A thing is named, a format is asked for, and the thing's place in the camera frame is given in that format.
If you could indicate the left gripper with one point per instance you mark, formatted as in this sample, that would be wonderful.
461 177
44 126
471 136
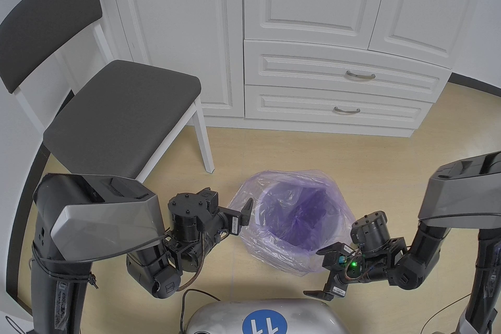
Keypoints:
225 223

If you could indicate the white chair grey cushions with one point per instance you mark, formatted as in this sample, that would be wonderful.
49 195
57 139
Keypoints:
117 109

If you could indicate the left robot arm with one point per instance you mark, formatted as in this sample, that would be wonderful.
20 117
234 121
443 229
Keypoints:
98 223

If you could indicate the white trash bin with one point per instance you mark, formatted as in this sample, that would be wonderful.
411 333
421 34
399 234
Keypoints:
261 226

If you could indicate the purple plastic bag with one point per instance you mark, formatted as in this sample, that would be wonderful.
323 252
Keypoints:
274 246

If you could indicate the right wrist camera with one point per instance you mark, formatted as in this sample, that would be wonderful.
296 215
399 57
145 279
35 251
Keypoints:
334 261

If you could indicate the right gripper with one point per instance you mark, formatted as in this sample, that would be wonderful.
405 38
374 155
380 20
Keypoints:
358 273

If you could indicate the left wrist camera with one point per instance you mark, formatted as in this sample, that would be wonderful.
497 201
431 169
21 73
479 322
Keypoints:
207 199

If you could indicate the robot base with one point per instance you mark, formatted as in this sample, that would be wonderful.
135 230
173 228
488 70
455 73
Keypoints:
305 316

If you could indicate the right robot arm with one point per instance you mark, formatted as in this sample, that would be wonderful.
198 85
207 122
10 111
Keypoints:
462 191

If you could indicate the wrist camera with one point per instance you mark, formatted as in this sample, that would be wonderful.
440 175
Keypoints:
207 199
334 261

